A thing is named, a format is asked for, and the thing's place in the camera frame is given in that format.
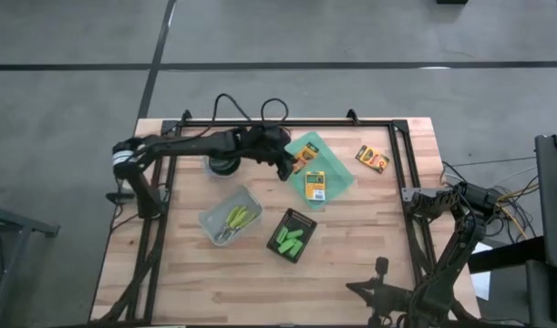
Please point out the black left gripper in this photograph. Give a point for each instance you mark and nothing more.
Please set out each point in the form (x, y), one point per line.
(264, 154)

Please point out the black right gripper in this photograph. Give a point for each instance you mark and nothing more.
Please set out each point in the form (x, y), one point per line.
(392, 298)

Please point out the yellow Crayola crayon box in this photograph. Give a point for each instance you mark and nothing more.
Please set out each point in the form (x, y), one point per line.
(373, 159)
(315, 182)
(309, 152)

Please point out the green rectangular eraser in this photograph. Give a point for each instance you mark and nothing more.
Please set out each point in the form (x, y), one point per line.
(295, 233)
(296, 249)
(286, 246)
(281, 234)

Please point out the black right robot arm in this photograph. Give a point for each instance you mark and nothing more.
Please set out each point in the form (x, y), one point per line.
(460, 237)

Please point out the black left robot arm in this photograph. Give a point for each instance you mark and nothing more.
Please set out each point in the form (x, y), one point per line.
(187, 143)

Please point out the teal plastic tray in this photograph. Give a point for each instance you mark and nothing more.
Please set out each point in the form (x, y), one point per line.
(337, 177)

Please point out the black plastic slotted basket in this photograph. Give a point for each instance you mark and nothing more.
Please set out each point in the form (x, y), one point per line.
(302, 218)

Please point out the translucent white plastic container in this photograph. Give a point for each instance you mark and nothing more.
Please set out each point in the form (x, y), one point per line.
(209, 223)

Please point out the white paper sheet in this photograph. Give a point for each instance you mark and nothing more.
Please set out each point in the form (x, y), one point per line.
(481, 278)

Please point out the dark grey equipment cart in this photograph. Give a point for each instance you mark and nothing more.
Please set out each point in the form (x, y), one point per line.
(551, 205)

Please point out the grey metal table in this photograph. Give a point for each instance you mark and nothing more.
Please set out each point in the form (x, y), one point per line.
(13, 218)

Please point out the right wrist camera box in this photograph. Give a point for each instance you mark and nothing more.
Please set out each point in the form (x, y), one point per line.
(382, 266)

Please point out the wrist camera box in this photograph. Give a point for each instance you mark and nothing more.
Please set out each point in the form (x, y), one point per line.
(382, 266)
(271, 134)

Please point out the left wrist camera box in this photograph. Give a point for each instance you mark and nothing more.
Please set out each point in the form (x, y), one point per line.
(271, 134)

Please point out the black aluminium table frame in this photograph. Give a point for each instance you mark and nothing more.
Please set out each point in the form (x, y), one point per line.
(282, 123)

